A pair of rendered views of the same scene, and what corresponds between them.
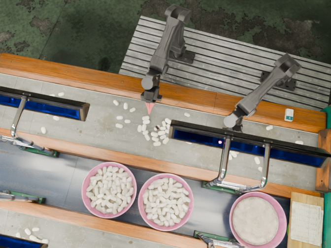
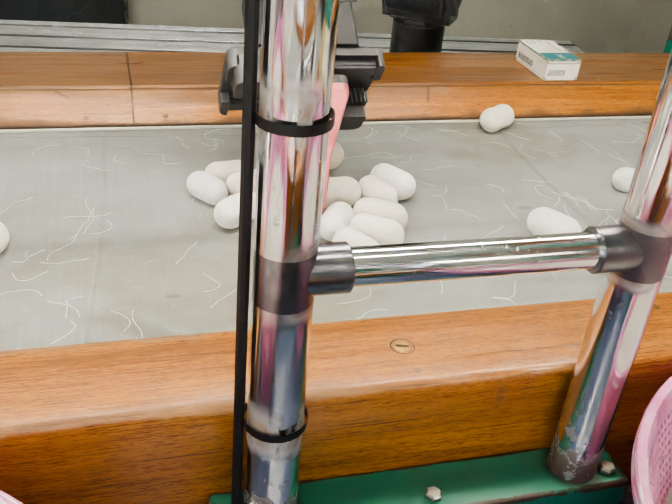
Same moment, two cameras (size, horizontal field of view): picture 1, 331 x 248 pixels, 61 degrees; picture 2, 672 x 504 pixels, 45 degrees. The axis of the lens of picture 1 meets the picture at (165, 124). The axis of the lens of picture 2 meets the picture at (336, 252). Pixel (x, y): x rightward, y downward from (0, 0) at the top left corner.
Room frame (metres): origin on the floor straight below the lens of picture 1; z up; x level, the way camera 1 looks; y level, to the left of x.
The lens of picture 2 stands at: (-0.12, -0.10, 1.00)
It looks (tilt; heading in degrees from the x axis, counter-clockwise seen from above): 31 degrees down; 330
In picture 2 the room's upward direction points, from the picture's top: 6 degrees clockwise
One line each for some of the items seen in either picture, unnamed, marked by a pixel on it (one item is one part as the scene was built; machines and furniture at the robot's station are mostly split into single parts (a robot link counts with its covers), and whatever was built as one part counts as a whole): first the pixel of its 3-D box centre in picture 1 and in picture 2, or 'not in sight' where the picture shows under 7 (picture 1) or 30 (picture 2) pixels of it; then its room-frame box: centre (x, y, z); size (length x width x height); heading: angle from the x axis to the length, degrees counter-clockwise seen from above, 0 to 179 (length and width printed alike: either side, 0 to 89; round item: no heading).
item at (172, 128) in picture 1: (247, 141); not in sight; (0.24, -0.32, 1.08); 0.62 x 0.08 x 0.07; 78
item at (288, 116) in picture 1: (288, 114); (547, 59); (0.44, -0.64, 0.77); 0.06 x 0.04 x 0.02; 168
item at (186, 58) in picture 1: (178, 51); not in sight; (0.86, -0.08, 0.71); 0.20 x 0.07 x 0.08; 72
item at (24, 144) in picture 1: (26, 126); not in sight; (0.37, 0.65, 0.90); 0.20 x 0.19 x 0.45; 78
